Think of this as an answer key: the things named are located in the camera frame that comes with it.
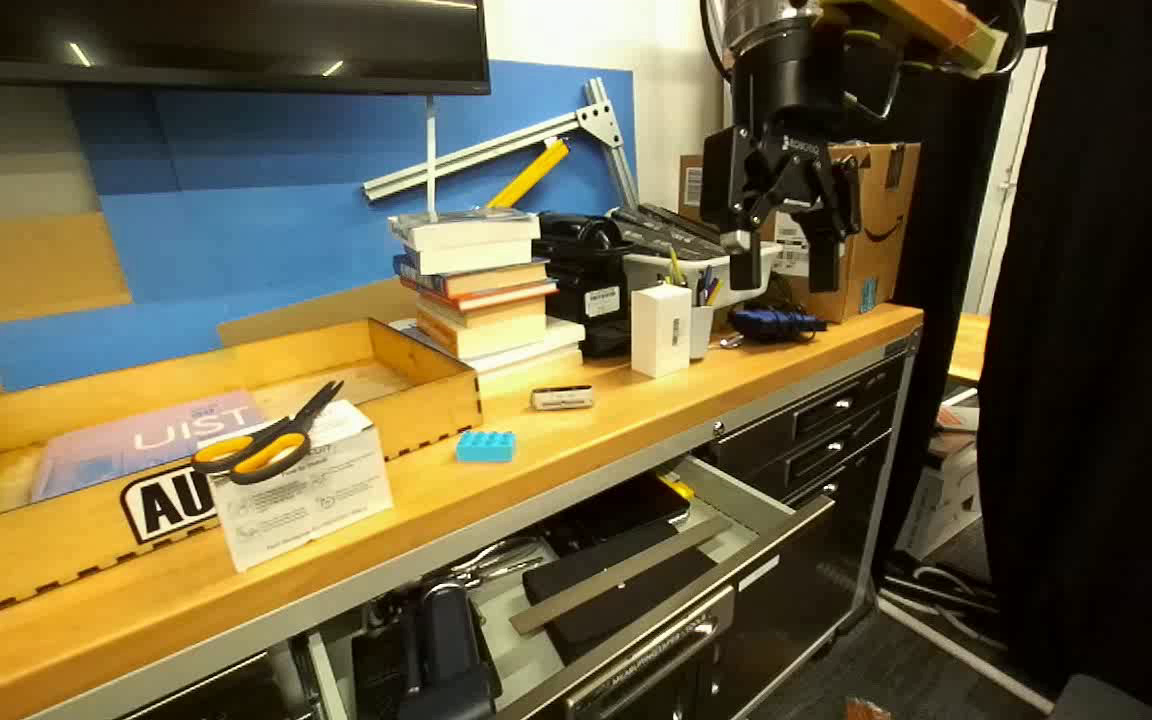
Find cardboard Amazon box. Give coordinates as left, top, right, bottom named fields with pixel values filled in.
left=767, top=141, right=921, bottom=320

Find yellow handled scissors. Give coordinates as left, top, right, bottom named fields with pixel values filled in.
left=192, top=379, right=340, bottom=483

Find grey metal bar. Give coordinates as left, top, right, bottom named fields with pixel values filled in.
left=511, top=515, right=728, bottom=635

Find wooden tray box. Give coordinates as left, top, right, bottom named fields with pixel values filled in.
left=0, top=320, right=479, bottom=610

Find yellow level tool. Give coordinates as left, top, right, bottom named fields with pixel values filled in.
left=487, top=141, right=569, bottom=214

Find black monitor screen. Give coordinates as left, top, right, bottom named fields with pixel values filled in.
left=0, top=0, right=492, bottom=98

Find white small box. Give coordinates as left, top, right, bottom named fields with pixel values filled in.
left=633, top=284, right=692, bottom=378

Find black curtain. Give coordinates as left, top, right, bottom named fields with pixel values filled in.
left=981, top=0, right=1152, bottom=703

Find black device with label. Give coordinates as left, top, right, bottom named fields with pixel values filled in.
left=535, top=217, right=627, bottom=362

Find purple UIST booklet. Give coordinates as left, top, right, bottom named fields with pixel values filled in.
left=31, top=393, right=265, bottom=499

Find blue foam board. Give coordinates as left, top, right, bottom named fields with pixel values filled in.
left=0, top=61, right=590, bottom=393

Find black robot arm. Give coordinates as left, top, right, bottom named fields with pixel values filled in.
left=697, top=0, right=1023, bottom=292

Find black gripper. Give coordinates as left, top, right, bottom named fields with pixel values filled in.
left=699, top=127, right=858, bottom=292

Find blue black tool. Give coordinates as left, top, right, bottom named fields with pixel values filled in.
left=728, top=303, right=823, bottom=343

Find stack of books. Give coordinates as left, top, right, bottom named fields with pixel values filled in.
left=387, top=214, right=582, bottom=393

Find white paper card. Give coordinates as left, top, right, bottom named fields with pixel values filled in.
left=209, top=402, right=390, bottom=574

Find blue Lego brick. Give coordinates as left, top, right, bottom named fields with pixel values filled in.
left=456, top=434, right=515, bottom=464

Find black drawer cabinet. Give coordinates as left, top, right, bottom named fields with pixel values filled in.
left=705, top=356, right=902, bottom=715

